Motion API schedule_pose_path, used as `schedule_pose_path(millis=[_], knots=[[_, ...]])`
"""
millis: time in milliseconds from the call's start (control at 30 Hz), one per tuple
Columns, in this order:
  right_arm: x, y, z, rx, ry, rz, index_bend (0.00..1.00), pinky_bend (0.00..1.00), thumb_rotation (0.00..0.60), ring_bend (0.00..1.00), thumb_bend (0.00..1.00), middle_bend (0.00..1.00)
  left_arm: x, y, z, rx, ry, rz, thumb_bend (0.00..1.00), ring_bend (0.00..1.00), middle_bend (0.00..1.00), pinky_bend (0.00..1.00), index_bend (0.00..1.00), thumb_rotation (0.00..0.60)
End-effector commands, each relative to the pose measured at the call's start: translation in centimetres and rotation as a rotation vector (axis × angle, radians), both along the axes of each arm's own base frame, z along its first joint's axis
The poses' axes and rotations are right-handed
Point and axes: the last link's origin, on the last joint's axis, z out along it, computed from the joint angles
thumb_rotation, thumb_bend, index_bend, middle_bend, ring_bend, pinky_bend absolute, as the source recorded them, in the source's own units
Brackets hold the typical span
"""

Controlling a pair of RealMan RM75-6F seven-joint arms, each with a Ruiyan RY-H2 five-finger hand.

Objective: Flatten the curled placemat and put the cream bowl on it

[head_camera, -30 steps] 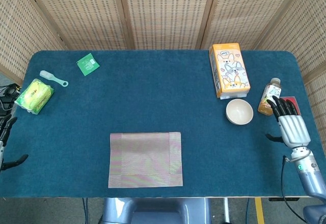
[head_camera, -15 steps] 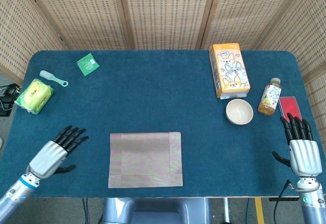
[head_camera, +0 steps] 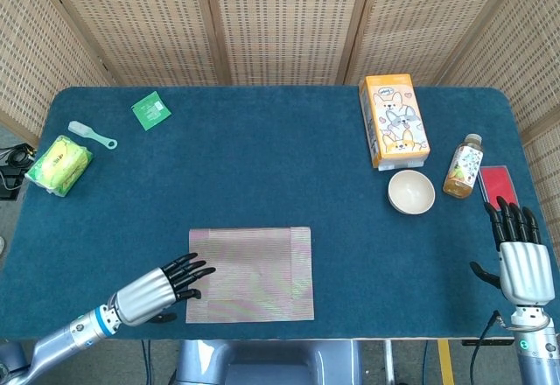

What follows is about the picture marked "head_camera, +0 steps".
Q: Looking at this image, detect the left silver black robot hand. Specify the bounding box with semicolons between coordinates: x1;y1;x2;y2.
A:
106;252;217;327

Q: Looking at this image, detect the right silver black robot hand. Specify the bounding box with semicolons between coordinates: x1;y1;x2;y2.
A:
469;196;556;307

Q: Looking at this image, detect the brown woven placemat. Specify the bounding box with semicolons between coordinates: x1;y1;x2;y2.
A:
185;226;316;325

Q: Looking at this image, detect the cream white bowl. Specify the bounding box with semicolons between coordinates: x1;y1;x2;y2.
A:
388;169;437;216

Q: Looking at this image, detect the red flat card case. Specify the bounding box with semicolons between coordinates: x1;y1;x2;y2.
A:
478;164;522;211

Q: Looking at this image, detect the amber tea bottle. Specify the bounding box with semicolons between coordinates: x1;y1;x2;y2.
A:
442;133;486;198

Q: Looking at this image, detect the blue-grey robot torso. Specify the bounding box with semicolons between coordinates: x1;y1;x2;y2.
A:
172;339;364;385

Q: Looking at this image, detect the green yellow tissue pack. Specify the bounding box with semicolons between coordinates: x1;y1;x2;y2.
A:
24;135;95;197

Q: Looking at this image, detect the grey metal table leg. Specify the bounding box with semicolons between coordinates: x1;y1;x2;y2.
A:
383;339;396;385

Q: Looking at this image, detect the black floor box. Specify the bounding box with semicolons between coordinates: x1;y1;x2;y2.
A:
0;170;22;201

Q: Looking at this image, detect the orange corgi print tissue box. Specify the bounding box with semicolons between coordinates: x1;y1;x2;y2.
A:
358;73;431;172

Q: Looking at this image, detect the woven rattan screen panel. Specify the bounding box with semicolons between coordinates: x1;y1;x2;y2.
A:
0;0;116;141
37;0;228;88
345;0;542;88
200;0;377;88
437;0;560;246

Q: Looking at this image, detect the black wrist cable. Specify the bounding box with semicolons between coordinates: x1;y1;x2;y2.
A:
470;310;504;385

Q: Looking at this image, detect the mint green handled brush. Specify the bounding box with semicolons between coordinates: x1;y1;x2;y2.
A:
67;121;118;151

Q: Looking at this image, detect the black cable bundle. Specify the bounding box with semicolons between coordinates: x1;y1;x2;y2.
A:
0;142;39;172

